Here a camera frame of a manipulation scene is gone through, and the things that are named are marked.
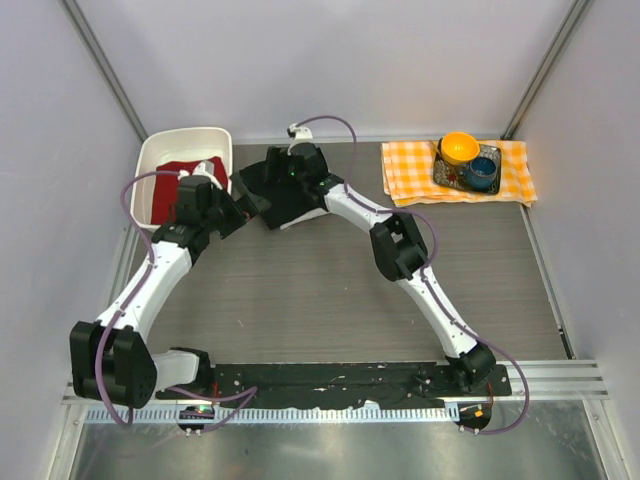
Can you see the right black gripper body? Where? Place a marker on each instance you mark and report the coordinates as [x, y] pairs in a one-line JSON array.
[[291, 176]]

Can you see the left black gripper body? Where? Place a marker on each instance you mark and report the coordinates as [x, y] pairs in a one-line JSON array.
[[225, 216]]

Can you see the black t shirt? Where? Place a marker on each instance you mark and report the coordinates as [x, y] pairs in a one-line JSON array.
[[286, 205]]

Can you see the white plastic tub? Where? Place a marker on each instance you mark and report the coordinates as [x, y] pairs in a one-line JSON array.
[[183, 144]]

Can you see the orange checkered cloth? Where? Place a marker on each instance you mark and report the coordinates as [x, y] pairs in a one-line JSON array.
[[407, 175]]

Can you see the white t shirt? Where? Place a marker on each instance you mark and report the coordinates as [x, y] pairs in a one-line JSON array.
[[310, 215]]

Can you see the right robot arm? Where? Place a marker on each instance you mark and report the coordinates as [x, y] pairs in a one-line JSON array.
[[401, 256]]

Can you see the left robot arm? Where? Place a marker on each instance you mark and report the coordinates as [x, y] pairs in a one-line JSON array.
[[110, 359]]

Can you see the red t shirt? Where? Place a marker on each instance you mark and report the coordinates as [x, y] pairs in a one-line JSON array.
[[165, 190]]

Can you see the dark patterned tray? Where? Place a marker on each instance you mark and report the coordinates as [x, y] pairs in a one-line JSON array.
[[447, 175]]

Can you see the orange bowl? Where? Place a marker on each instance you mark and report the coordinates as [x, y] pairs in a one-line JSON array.
[[458, 148]]

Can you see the blue mug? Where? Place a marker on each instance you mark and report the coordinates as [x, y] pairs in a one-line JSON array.
[[480, 173]]

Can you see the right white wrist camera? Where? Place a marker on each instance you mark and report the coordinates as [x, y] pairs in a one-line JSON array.
[[298, 134]]

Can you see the slotted cable duct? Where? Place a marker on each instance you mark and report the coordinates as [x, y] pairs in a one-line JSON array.
[[369, 413]]

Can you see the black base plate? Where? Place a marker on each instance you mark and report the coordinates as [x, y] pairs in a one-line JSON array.
[[338, 386]]

